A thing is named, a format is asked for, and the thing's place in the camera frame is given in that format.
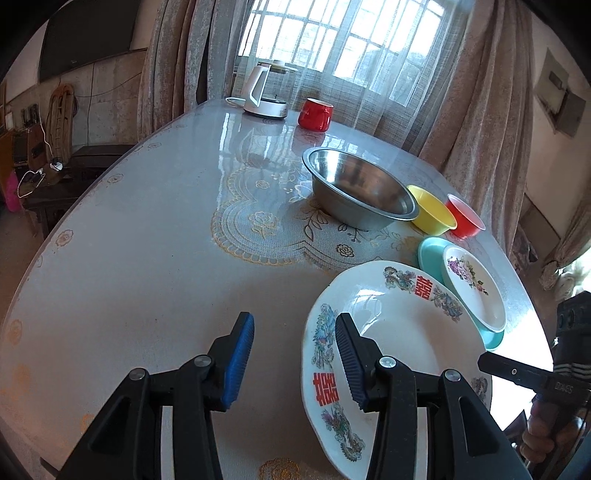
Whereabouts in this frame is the wall electrical box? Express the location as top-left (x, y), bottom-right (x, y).
top-left (534, 48), bottom-right (588, 138)

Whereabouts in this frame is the stainless steel basin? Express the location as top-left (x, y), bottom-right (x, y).
top-left (302, 148), bottom-right (420, 230)

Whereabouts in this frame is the yellow bowl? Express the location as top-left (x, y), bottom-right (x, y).
top-left (406, 185), bottom-right (458, 235)

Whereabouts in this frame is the large floral white plate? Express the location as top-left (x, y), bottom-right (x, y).
top-left (301, 261), bottom-right (491, 478)

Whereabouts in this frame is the person's right hand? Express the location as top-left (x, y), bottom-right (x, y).
top-left (519, 401), bottom-right (580, 469)

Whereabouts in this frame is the red mug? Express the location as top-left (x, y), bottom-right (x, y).
top-left (298, 98), bottom-right (334, 131)

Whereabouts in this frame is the dark wooden cabinet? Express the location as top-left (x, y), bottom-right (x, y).
top-left (23, 144), bottom-right (136, 228)

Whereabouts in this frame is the red bowl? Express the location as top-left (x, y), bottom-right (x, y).
top-left (445, 194), bottom-right (486, 240)

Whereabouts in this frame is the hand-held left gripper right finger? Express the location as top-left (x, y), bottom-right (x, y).
top-left (335, 312), bottom-right (536, 480)

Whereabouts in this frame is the teal plate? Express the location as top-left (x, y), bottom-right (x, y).
top-left (418, 237), bottom-right (505, 352)

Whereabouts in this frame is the lace tablecloth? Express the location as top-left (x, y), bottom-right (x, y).
top-left (0, 99), bottom-right (555, 480)

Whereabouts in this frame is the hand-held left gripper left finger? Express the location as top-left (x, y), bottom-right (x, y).
top-left (55, 312), bottom-right (256, 480)

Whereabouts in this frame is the white electric kettle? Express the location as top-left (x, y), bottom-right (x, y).
top-left (225, 60), bottom-right (298, 118)

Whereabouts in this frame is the dark wall screen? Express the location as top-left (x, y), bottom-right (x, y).
top-left (39, 0), bottom-right (140, 81)

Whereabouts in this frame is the window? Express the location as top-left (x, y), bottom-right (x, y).
top-left (238, 0), bottom-right (455, 107)

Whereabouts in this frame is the pink bag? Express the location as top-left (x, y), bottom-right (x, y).
top-left (4, 171), bottom-right (22, 214)

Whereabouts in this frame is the coiled rope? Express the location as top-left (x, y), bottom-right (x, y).
top-left (47, 83), bottom-right (78, 158)

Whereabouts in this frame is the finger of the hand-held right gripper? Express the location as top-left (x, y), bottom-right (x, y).
top-left (478, 352), bottom-right (556, 394)

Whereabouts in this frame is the small floral white plate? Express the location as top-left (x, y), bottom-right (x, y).
top-left (442, 246), bottom-right (508, 333)

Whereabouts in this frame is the sheer white curtain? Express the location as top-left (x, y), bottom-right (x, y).
top-left (235, 0), bottom-right (469, 153)

